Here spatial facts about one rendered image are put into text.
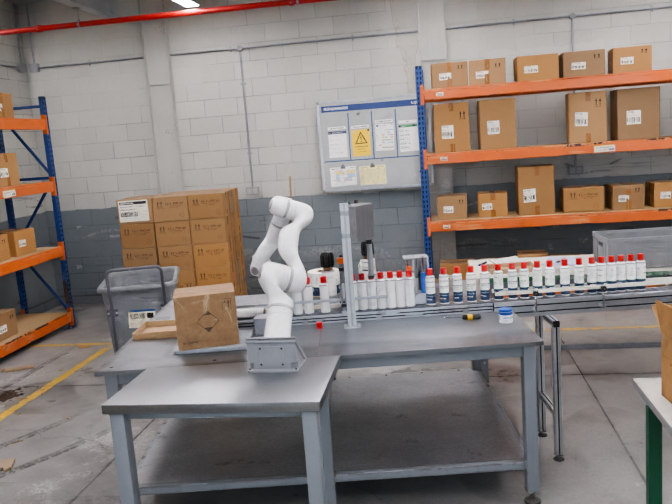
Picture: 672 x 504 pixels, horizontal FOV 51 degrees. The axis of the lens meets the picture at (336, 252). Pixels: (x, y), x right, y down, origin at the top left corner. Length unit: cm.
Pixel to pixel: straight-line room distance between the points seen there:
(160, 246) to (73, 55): 302
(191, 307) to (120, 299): 239
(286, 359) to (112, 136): 630
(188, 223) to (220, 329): 372
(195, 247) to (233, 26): 278
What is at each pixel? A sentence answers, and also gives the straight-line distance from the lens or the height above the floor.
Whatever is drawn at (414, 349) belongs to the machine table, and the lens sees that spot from 334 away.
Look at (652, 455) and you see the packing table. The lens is 318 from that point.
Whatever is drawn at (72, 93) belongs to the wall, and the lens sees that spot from 932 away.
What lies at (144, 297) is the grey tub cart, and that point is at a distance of 587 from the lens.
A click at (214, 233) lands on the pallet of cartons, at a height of 99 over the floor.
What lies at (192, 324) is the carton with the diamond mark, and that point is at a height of 98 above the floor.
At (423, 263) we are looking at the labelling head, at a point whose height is 111.
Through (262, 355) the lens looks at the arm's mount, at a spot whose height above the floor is 91.
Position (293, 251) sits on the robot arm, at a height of 130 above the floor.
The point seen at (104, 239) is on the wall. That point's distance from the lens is 926.
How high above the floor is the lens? 182
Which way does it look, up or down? 9 degrees down
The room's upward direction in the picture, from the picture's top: 4 degrees counter-clockwise
